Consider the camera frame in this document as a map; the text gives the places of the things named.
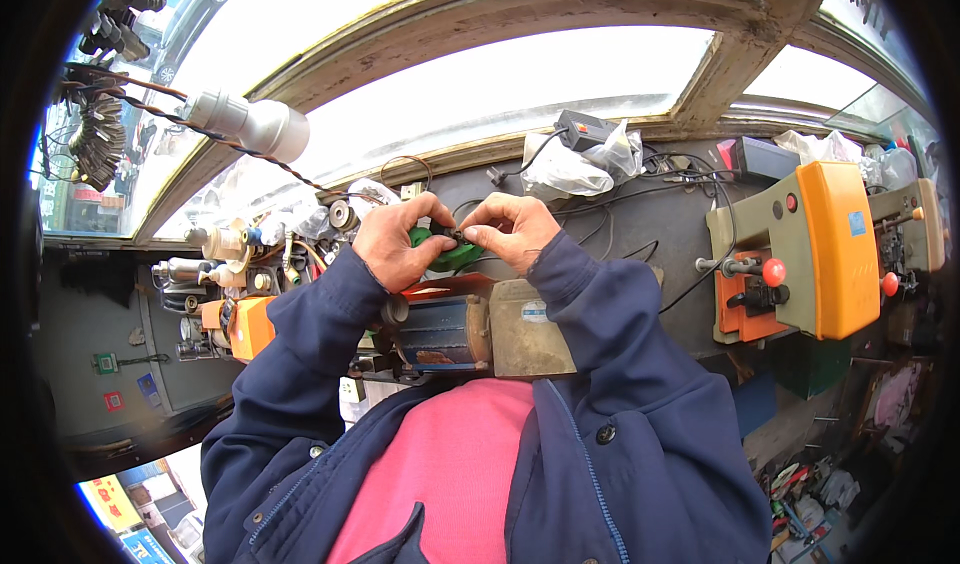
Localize brown wire loop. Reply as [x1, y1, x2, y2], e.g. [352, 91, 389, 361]
[378, 154, 435, 195]

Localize twisted brown lamp cable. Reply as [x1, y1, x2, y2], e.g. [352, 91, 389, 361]
[63, 63, 385, 207]

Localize crumpled white plastic bags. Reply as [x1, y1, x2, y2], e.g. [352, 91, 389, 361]
[772, 128, 885, 188]

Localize metal pulley wheel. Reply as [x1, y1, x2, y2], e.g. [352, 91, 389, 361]
[329, 199, 362, 234]

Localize dark green box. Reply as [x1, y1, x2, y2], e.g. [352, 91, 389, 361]
[771, 334, 853, 402]

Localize small orange machine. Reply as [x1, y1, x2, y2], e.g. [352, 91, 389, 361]
[199, 295, 279, 363]

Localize small green key cutting machine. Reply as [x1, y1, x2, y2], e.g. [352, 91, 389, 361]
[868, 177, 949, 299]

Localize person's body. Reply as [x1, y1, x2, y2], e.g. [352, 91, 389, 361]
[200, 286, 774, 564]

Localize green plastic key fob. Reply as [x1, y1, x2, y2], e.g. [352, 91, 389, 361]
[408, 224, 486, 274]

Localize black power adapter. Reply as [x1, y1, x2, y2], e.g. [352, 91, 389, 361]
[554, 109, 621, 153]

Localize rack of dark key blanks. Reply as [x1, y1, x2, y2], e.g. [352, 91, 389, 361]
[77, 0, 215, 64]

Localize person's right hand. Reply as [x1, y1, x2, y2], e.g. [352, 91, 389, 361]
[459, 192, 563, 276]

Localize heap of tools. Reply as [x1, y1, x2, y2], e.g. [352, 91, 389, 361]
[756, 450, 865, 564]

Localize orange green key cutting machine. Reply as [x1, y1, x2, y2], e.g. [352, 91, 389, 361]
[695, 160, 883, 345]

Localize black adapter cable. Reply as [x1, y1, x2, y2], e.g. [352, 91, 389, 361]
[486, 125, 571, 188]

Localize clear plastic bag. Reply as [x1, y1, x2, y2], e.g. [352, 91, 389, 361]
[520, 119, 645, 202]

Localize silver metal canister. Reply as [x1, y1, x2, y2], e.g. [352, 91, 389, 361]
[151, 257, 216, 289]

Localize wooden window frame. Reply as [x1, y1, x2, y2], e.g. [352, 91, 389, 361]
[133, 0, 931, 247]

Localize red black box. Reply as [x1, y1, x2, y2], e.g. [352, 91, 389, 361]
[715, 135, 802, 184]

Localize pink cloth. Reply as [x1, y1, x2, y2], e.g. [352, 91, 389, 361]
[861, 360, 933, 447]

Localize blue motor key grinder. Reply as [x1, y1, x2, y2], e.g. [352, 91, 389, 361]
[367, 273, 580, 382]

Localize hanging bunch of keys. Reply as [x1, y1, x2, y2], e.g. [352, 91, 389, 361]
[66, 90, 130, 194]

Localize silver work lamp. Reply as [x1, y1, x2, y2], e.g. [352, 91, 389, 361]
[182, 87, 312, 165]

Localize person's left hand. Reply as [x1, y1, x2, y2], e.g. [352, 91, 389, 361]
[351, 192, 459, 295]

